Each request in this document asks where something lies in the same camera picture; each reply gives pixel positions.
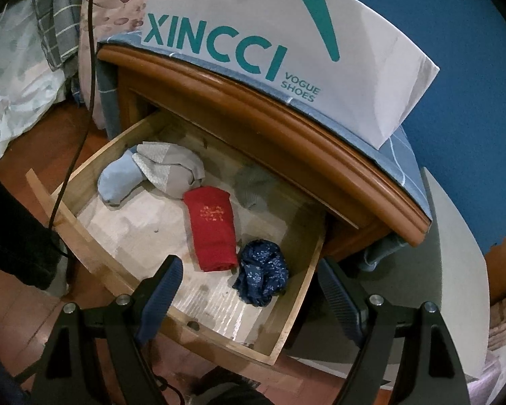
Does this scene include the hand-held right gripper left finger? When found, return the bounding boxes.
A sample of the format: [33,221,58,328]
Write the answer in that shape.
[31,254,185,405]

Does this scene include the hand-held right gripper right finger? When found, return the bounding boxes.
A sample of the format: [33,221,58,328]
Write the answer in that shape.
[316,256,473,405]

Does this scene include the wooden drawer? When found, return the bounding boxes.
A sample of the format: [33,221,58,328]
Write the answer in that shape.
[25,110,327,367]

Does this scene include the red underwear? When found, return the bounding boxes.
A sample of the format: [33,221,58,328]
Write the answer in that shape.
[182,186,239,272]

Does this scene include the navy floral underwear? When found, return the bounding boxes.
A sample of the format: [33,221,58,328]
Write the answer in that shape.
[232,240,290,308]

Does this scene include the light blue underwear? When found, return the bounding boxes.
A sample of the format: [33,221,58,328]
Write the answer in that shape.
[97,150,146,207]

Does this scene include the grey patterned underwear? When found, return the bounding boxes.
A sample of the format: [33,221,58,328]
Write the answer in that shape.
[131,142,206,200]

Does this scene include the white shoe box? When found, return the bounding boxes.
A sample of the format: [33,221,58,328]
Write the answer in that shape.
[141,0,441,150]

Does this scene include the dark grey underwear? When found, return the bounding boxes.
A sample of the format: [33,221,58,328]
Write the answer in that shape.
[232,166,279,212]

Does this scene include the dark shoe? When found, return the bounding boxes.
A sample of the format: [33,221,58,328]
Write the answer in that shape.
[190,365,262,405]

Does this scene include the person's leg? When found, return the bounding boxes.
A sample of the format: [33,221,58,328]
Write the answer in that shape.
[0,164,68,292]

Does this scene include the pink checked cloth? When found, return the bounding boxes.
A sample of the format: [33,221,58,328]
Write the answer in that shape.
[468,346,506,405]

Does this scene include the beige layered boards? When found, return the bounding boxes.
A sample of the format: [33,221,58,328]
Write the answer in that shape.
[487,299,506,351]

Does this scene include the blue checked cloth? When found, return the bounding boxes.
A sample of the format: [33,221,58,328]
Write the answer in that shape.
[96,29,424,273]

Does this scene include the blue foam mat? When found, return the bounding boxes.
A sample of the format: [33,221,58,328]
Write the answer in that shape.
[329,0,506,258]

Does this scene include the white floral bedding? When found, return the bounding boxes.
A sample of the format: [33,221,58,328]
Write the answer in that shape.
[0,0,68,161]

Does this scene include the grey plaid cloth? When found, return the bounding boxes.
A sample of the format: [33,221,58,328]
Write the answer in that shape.
[31,0,89,72]

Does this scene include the floral curtain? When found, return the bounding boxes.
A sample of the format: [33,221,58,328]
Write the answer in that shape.
[78,0,157,106]

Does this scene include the black cable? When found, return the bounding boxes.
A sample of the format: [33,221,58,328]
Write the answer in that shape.
[46,0,100,258]

